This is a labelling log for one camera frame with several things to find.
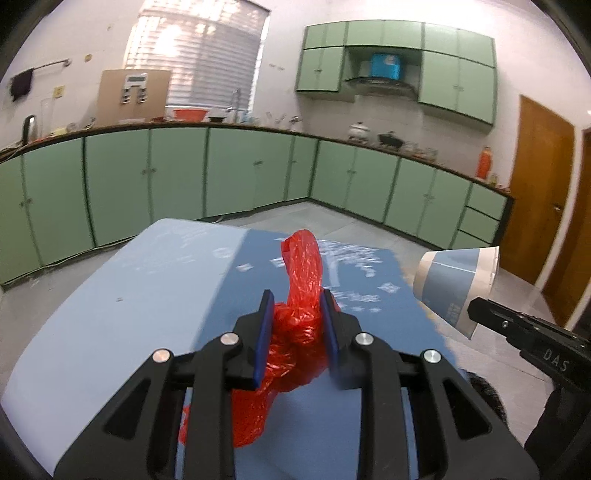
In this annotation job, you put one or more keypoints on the yellow wall socket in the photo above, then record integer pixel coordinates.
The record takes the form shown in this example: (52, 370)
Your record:
(58, 92)

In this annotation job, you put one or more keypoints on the black range hood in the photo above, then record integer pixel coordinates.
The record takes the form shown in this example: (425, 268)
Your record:
(378, 85)

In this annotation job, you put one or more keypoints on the dark fuzzy object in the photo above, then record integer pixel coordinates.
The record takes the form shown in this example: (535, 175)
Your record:
(485, 399)

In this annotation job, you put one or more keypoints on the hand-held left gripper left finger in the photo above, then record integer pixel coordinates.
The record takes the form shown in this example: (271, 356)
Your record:
(263, 344)

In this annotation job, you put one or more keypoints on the white window blind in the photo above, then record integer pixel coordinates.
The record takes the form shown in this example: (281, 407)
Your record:
(203, 50)

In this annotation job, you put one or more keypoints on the blue box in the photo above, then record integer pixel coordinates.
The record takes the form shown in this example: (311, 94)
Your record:
(385, 67)

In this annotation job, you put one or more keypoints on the open wooden door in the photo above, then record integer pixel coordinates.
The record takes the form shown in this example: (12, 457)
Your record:
(572, 240)

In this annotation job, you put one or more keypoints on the metal faucet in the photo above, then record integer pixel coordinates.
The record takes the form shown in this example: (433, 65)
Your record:
(236, 101)

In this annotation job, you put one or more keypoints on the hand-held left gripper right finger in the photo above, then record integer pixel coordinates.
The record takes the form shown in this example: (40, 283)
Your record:
(328, 334)

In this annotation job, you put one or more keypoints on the red basin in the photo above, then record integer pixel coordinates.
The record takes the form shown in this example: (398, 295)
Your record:
(190, 114)

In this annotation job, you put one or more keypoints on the black hanging cloth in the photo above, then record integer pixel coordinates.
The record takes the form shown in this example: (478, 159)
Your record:
(21, 85)

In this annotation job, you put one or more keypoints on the green wall cabinets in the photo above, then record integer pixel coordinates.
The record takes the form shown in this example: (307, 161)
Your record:
(457, 78)

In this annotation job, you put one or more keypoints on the dark blue printed mat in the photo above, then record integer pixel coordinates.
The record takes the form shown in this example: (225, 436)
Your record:
(369, 281)

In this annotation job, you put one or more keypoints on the white pot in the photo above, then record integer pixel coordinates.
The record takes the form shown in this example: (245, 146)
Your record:
(359, 132)

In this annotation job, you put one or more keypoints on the metal towel rail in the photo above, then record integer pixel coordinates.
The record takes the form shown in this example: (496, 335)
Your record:
(51, 65)

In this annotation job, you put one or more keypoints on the green base cabinets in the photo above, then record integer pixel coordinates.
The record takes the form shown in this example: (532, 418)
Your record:
(184, 175)

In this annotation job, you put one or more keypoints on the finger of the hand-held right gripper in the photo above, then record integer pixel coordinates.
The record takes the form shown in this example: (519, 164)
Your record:
(494, 318)

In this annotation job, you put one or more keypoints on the orange thermos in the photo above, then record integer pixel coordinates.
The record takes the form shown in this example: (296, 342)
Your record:
(484, 164)

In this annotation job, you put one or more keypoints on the cardboard box on counter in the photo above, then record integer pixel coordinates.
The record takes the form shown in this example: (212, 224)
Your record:
(111, 101)

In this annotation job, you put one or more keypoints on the black wok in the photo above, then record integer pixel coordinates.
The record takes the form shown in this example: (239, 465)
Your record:
(389, 140)

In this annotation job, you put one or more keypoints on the closed wooden door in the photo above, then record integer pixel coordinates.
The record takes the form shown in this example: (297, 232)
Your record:
(535, 194)

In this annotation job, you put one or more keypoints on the red plastic bag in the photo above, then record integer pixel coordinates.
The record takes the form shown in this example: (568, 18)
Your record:
(302, 272)

